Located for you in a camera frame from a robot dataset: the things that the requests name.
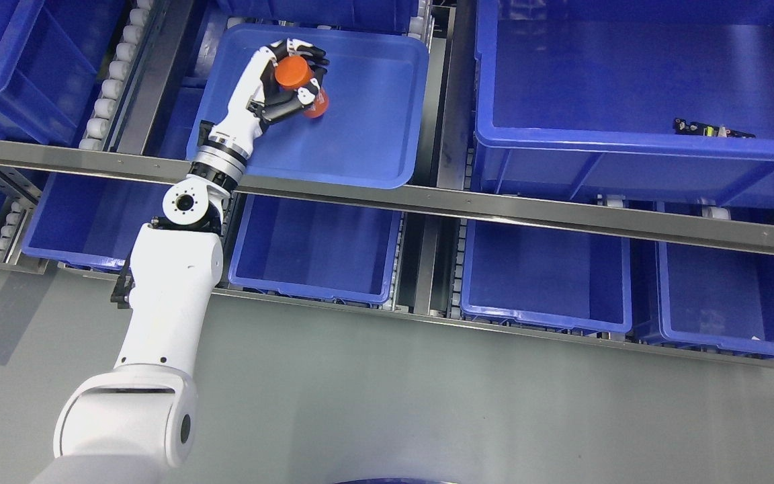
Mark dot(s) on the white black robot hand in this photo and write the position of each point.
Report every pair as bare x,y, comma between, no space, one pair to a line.
241,126

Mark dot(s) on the orange cylindrical capacitor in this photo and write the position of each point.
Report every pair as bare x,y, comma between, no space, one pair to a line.
291,74

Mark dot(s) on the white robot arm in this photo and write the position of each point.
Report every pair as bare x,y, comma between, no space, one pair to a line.
136,423

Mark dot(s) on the shallow blue tray bin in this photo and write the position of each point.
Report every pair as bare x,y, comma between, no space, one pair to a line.
368,137

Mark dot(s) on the blue bin lower middle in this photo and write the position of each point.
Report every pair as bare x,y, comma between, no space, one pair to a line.
315,250

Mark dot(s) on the blue bin lower left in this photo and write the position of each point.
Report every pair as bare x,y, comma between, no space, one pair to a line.
91,222

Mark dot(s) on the large blue bin upper right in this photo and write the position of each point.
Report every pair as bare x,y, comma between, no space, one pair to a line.
576,99

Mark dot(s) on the blue bin upper left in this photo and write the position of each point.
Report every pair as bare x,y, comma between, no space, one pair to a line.
50,54

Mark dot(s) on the blue bin lower centre right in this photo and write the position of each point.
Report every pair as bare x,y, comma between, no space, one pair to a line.
547,278

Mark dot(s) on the small black component in bin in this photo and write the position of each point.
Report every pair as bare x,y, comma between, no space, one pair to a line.
684,127

